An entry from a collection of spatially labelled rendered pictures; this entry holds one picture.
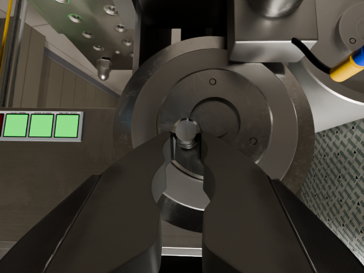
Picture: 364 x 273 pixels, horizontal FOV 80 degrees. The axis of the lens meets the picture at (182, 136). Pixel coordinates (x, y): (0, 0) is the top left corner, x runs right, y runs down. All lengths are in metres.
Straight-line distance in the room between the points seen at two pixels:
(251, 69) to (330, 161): 0.23
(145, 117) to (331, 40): 0.15
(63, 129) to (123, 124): 0.40
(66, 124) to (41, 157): 0.09
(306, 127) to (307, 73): 0.04
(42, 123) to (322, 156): 0.56
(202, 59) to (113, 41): 0.34
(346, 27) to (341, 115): 0.07
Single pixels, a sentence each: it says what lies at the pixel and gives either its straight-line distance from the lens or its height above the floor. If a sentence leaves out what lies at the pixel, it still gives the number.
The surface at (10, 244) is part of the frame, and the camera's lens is 0.65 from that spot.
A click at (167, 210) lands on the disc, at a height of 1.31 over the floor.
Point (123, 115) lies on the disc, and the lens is 0.17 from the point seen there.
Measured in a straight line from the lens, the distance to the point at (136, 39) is 0.20.
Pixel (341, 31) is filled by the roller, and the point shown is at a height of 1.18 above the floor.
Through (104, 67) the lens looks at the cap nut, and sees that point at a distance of 0.56.
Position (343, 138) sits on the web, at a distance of 0.35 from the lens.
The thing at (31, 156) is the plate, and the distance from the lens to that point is 0.61.
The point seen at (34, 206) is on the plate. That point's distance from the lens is 0.60.
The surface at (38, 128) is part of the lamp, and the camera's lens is 0.60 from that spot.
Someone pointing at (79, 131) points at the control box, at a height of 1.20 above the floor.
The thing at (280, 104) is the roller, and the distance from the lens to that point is 0.17.
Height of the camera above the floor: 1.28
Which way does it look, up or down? 9 degrees down
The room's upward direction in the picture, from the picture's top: 179 degrees counter-clockwise
